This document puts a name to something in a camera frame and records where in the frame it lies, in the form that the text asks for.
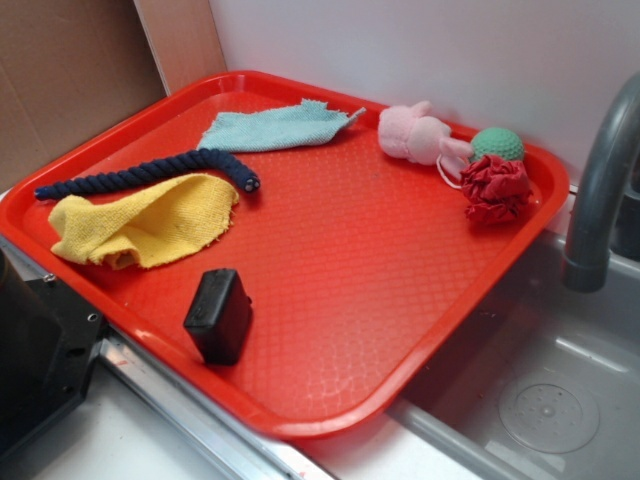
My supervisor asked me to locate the red plastic tray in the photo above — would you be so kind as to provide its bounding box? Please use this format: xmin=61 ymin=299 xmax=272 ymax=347
xmin=1 ymin=72 xmax=569 ymax=440

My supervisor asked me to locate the black box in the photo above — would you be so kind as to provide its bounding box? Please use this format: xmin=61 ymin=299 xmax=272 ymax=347
xmin=183 ymin=269 xmax=252 ymax=366

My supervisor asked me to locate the brown cardboard panel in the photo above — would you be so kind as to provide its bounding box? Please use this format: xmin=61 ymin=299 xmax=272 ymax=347
xmin=1 ymin=1 xmax=226 ymax=190

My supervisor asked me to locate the pink plush toy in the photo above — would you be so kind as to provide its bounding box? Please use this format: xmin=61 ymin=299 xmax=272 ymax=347
xmin=378 ymin=101 xmax=474 ymax=190

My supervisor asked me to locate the dark blue rope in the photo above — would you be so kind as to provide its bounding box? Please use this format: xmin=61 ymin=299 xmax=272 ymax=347
xmin=33 ymin=148 xmax=261 ymax=202

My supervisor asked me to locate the yellow cloth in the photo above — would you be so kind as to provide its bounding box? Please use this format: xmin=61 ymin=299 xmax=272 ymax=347
xmin=48 ymin=174 xmax=240 ymax=270

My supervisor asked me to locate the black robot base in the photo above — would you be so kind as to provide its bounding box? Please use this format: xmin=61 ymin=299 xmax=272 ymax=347
xmin=1 ymin=255 xmax=106 ymax=460

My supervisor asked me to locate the grey faucet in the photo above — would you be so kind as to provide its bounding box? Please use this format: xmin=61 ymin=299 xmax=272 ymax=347
xmin=561 ymin=74 xmax=639 ymax=293

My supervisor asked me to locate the green dimpled ball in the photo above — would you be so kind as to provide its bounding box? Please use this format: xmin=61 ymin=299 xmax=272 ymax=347
xmin=471 ymin=127 xmax=525 ymax=162

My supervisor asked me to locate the grey sink basin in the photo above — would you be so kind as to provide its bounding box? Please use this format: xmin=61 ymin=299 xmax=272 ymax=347
xmin=389 ymin=235 xmax=639 ymax=479

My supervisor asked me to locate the light blue cloth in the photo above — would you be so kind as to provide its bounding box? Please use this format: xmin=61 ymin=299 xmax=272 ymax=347
xmin=198 ymin=99 xmax=366 ymax=153

